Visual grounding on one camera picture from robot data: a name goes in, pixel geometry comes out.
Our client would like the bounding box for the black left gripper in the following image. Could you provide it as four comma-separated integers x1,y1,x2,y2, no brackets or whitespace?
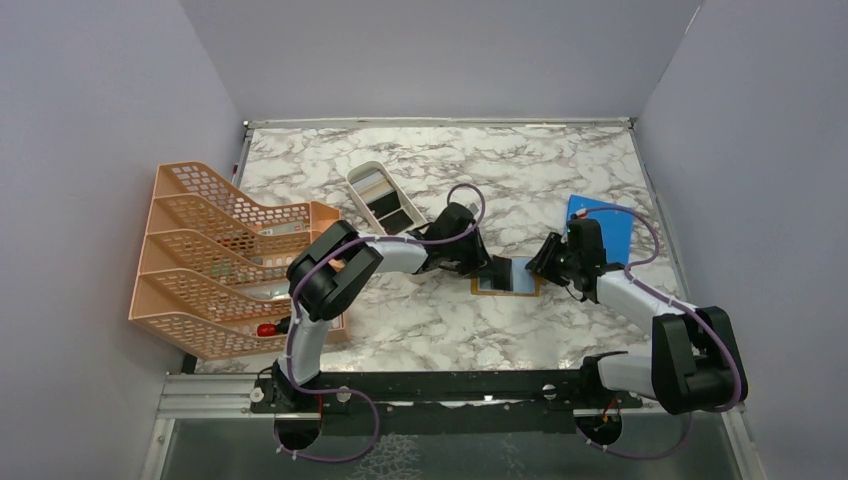
443,226,499,278

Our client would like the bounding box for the yellow leather card holder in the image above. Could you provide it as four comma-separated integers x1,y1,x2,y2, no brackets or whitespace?
471,256,541,297

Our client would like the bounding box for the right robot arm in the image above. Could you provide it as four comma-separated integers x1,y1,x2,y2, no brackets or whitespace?
527,215,748,415

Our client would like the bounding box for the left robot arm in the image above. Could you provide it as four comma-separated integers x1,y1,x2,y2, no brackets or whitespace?
275,202,492,411

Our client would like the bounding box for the white plastic card tray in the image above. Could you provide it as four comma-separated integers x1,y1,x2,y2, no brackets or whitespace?
346,161,427,235

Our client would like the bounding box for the black VIP card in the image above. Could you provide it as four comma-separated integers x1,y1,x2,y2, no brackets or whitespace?
367,192,403,220

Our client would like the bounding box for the red object in rack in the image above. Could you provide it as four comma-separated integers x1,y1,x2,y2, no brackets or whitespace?
256,323,278,337

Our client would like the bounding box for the peach plastic file rack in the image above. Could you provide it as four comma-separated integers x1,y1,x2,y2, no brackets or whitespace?
128,161,341,360

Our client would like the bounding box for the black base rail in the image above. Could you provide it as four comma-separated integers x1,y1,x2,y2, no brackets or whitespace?
249,370,642,436

